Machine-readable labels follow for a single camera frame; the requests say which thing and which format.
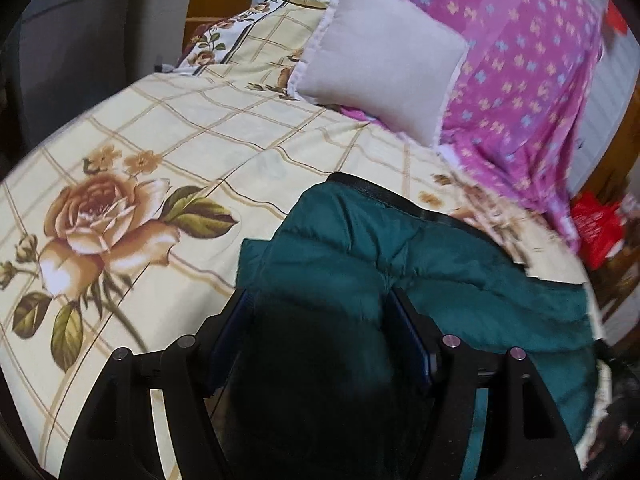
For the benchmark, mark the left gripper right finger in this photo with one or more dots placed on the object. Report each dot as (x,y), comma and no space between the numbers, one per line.
(524,437)

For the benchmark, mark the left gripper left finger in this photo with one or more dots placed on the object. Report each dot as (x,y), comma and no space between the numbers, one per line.
(114,436)

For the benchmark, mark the dark green quilted jacket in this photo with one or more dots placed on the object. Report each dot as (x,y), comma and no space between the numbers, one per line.
(314,396)

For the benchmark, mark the red plastic bag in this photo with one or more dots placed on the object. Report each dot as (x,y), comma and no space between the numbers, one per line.
(600,228)

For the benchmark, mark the cream floral plaid bedsheet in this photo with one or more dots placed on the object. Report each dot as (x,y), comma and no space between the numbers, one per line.
(124,228)

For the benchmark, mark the purple floral blanket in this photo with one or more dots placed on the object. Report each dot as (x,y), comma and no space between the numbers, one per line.
(513,115)

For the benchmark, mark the grey refrigerator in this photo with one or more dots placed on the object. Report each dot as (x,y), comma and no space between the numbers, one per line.
(64,56)

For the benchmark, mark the white square pillow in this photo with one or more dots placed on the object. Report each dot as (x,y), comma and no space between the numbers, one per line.
(388,59)

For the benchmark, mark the floral bed pillow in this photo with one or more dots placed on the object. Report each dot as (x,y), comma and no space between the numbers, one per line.
(259,44)

